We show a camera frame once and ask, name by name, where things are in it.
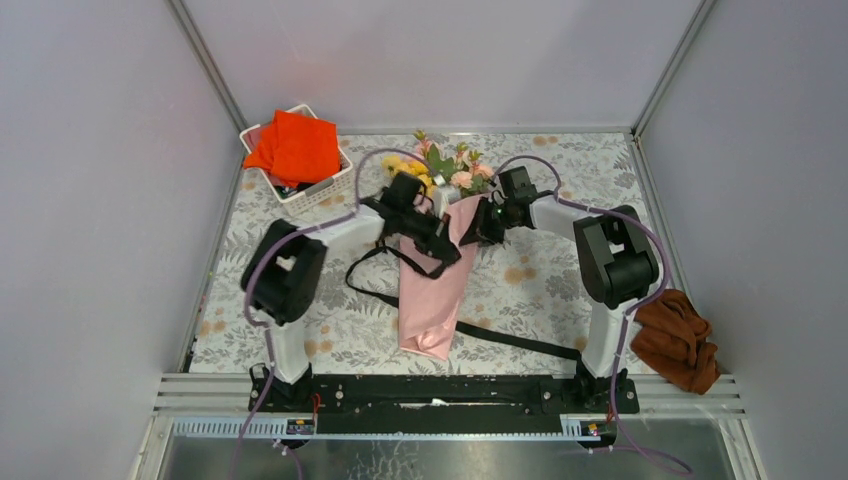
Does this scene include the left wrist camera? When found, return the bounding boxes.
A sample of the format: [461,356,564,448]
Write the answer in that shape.
[431,184,461,218]

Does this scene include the floral table cloth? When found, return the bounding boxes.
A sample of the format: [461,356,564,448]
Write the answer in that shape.
[189,133,646,375]

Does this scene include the yellow flower stem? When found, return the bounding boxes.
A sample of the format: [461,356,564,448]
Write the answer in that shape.
[381,154,435,198]

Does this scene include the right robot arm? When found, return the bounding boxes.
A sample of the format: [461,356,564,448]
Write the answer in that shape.
[457,167,661,412]

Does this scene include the pink flower stem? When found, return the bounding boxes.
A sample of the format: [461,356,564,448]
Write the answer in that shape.
[413,129,438,159]

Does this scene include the brown cloth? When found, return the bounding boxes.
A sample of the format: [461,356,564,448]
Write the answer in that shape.
[631,289,720,395]

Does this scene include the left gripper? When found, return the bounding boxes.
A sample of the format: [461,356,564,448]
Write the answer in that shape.
[397,207,456,263]

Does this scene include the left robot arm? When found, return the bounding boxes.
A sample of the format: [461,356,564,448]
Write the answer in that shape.
[241,174,461,411]

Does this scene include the black strap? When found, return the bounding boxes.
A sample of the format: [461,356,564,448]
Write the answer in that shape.
[344,243,584,364]

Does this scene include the pink white rose stems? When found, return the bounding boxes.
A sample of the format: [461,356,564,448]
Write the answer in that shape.
[423,142,494,198]

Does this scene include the white plastic basket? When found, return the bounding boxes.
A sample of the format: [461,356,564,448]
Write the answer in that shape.
[239,104,353,215]

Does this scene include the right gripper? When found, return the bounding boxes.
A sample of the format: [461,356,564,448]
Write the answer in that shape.
[458,197,516,249]

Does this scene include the orange cloth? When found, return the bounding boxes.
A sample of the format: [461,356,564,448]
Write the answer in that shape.
[244,110,341,187]

